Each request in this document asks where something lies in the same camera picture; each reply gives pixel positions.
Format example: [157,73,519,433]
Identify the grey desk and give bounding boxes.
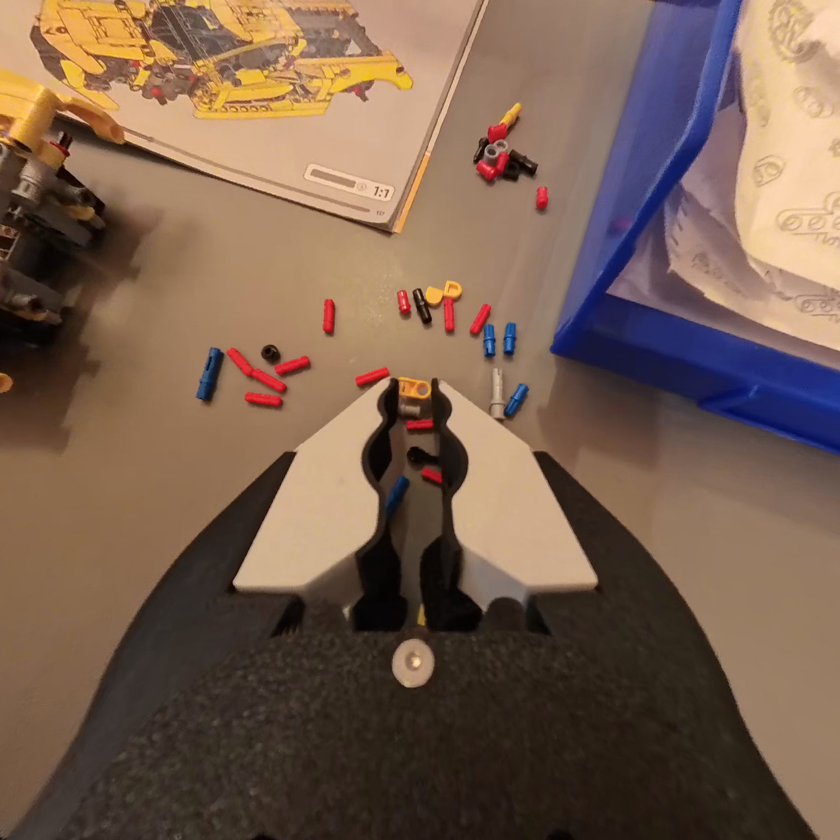
[0,0,840,840]

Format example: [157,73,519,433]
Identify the scattered red toy pins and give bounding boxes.
[226,121,549,483]

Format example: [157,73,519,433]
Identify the toy car instruction booklet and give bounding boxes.
[0,0,492,235]

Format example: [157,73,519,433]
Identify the crumpled white printed paper bags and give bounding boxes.
[665,0,840,350]

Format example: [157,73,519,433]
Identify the yellow toy brick car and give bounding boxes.
[0,67,127,332]

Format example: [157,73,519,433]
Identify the blue storage bin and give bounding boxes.
[550,0,840,455]

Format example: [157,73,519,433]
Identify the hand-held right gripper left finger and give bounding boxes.
[233,379,406,632]

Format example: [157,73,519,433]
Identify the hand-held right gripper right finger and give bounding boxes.
[419,379,598,632]

